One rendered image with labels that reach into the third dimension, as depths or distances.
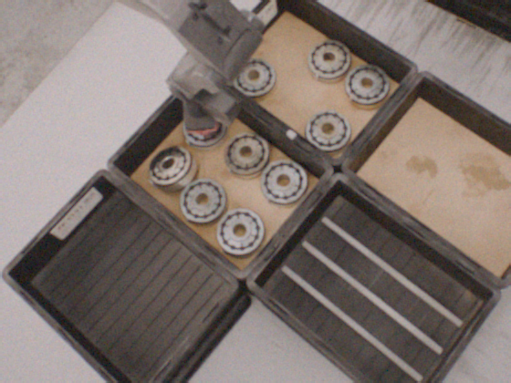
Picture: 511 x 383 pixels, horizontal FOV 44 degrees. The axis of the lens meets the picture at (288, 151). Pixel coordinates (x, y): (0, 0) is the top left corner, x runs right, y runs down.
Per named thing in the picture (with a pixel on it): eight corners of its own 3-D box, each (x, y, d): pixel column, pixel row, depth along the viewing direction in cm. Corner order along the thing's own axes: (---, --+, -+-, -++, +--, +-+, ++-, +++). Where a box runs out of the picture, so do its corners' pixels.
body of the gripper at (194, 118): (213, 87, 139) (210, 71, 133) (216, 129, 136) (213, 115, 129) (182, 89, 139) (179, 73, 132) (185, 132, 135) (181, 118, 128)
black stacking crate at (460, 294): (251, 293, 135) (244, 283, 125) (338, 189, 142) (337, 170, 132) (405, 423, 123) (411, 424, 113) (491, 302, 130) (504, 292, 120)
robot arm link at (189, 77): (239, 2, 83) (192, 67, 81) (274, 29, 84) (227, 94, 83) (188, 46, 124) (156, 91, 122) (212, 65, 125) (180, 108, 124)
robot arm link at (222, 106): (192, 48, 120) (165, 85, 119) (241, 79, 118) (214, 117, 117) (203, 70, 132) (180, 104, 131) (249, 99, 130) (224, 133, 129)
